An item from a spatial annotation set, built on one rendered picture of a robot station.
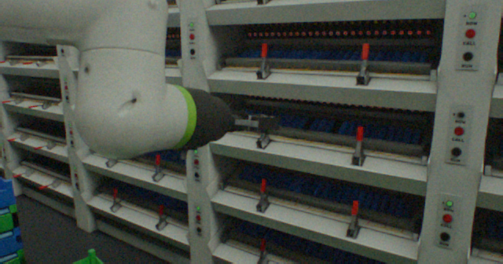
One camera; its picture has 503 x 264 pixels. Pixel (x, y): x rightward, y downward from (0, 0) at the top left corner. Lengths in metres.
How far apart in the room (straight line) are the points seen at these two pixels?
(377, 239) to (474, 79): 0.43
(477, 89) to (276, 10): 0.48
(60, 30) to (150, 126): 0.15
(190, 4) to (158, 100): 0.67
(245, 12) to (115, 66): 0.60
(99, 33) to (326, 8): 0.56
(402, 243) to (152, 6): 0.77
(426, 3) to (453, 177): 0.36
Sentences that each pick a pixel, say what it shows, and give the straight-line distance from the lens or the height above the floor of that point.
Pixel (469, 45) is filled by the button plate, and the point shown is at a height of 0.81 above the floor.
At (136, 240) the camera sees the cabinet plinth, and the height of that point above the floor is 0.03.
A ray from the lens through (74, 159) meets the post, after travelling 1.69.
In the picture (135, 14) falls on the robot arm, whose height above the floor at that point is 0.84.
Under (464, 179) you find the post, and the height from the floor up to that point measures 0.54.
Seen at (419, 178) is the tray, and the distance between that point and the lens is 0.85.
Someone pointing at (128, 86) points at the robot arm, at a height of 0.77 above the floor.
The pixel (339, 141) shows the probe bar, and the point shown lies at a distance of 0.94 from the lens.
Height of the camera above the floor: 0.81
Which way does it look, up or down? 12 degrees down
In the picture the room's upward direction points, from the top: straight up
